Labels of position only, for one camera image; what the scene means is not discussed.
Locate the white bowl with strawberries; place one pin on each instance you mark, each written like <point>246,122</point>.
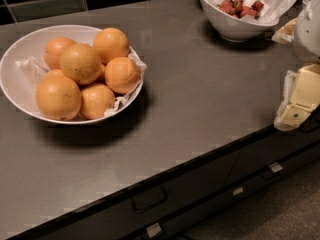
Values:
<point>238,30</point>

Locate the lower dark drawer front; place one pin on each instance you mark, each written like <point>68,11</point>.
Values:
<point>170,225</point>

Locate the white paper liner in bowl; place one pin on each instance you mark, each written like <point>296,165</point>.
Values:
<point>32,70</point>

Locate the large white bowl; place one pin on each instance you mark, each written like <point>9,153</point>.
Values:
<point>33,44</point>

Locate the dark drawer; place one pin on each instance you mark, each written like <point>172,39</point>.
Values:
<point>170,225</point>
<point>135,207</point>

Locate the small hidden middle orange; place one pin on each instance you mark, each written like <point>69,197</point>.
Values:
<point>102,73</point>

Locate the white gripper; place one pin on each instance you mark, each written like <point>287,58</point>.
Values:
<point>308,34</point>

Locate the upper dark drawer front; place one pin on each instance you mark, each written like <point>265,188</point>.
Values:
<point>135,207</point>

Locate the red strawberries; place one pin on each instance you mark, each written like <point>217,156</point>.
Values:
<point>237,8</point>

